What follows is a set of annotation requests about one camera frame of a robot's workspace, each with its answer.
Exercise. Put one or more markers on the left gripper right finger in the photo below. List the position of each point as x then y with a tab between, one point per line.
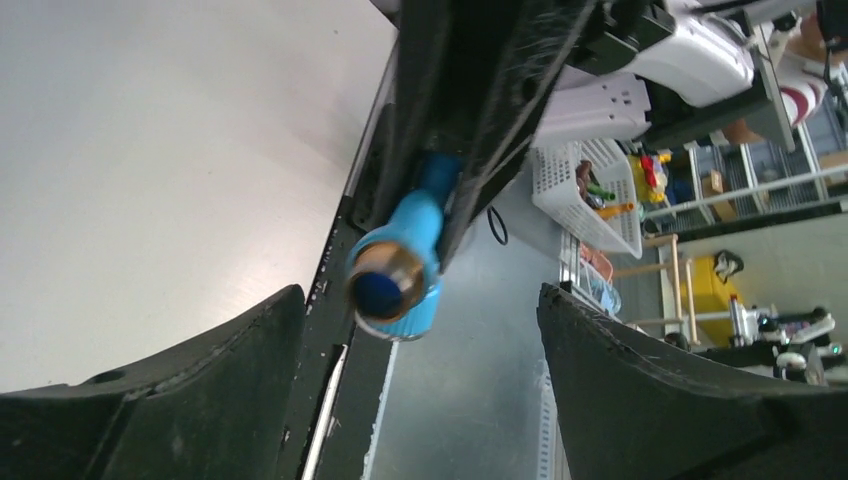
631	406

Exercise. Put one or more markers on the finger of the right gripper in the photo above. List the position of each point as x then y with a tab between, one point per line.
534	53
463	39

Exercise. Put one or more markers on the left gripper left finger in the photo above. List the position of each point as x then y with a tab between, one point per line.
211	407

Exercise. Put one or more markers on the blue plastic water faucet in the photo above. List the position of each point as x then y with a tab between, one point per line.
393	283

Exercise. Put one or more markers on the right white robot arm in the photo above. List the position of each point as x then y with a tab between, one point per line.
660	73

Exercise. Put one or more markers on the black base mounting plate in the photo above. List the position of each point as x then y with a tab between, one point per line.
339	376

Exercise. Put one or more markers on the yellow box in background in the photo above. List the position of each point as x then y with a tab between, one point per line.
711	295

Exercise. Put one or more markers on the white perforated plastic basket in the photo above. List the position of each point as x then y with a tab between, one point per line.
587	187

